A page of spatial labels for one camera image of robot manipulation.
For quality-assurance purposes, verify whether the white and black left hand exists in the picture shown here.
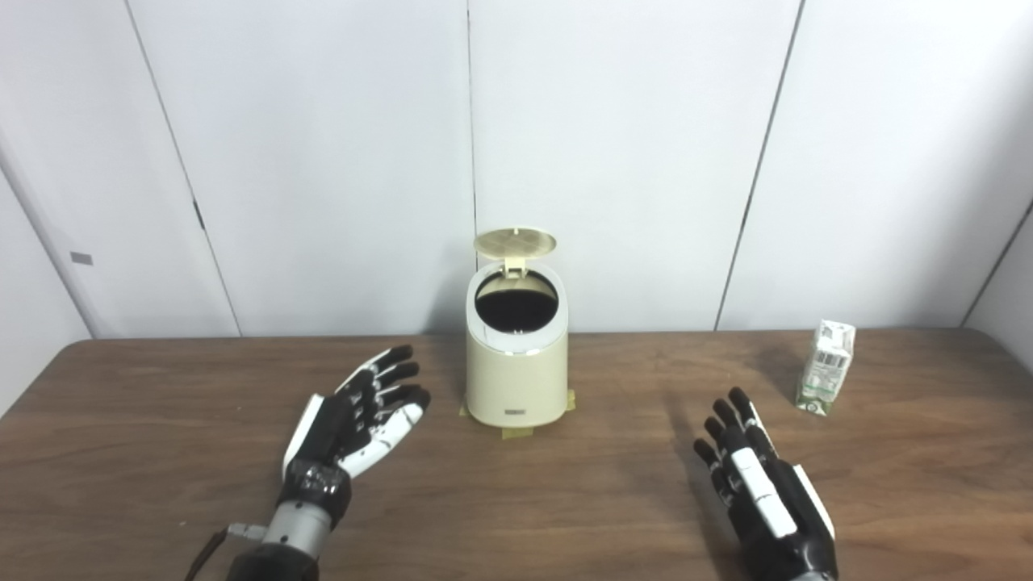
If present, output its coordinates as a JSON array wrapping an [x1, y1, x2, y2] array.
[[281, 345, 432, 529]]

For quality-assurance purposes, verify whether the cream-colored lidded bin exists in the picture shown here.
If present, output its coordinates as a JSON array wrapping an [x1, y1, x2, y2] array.
[[465, 228, 569, 428]]

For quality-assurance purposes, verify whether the white green milk carton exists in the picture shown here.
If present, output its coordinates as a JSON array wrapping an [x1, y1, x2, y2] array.
[[795, 320, 856, 417]]

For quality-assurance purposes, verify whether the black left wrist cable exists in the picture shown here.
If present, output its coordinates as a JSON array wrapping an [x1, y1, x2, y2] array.
[[186, 523, 267, 581]]

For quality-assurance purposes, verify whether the white and black right hand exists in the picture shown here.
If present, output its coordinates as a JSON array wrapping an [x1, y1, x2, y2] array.
[[693, 387, 839, 581]]

